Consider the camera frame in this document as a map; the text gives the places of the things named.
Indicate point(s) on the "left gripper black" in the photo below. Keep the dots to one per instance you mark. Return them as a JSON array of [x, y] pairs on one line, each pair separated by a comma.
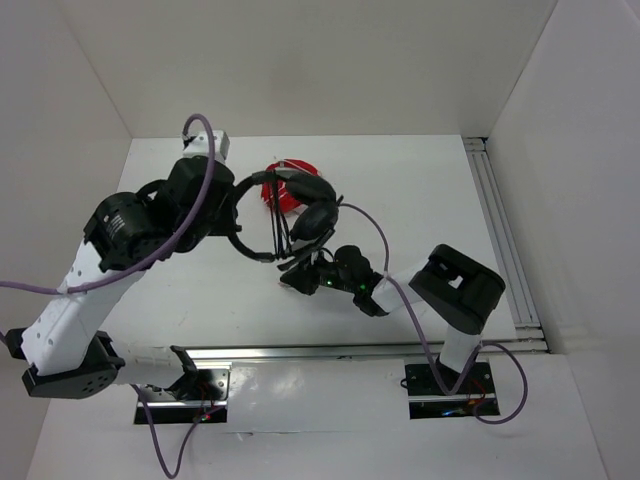
[[224, 227]]

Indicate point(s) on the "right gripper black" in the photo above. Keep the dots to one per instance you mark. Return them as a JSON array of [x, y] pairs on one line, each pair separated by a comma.
[[302, 277]]

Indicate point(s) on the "black headset with microphone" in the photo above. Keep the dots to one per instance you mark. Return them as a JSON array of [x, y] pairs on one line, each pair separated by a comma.
[[310, 231]]

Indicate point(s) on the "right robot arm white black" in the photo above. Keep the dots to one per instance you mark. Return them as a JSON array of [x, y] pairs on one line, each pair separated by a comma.
[[463, 292]]

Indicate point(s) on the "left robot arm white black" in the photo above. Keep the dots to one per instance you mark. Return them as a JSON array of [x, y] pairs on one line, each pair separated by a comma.
[[67, 353]]

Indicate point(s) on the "aluminium rail front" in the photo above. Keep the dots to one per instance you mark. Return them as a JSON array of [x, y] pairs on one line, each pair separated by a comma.
[[318, 352]]

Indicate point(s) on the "aluminium rail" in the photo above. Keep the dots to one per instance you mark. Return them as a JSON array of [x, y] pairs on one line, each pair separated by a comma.
[[318, 352], [529, 330]]

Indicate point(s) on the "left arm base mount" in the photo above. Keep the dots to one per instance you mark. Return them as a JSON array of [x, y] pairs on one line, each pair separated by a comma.
[[200, 393]]

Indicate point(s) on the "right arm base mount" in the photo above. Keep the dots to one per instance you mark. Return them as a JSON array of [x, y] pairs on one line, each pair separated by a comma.
[[427, 401]]

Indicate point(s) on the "aluminium rail right side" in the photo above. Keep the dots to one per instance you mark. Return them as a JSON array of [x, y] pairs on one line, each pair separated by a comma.
[[529, 330]]

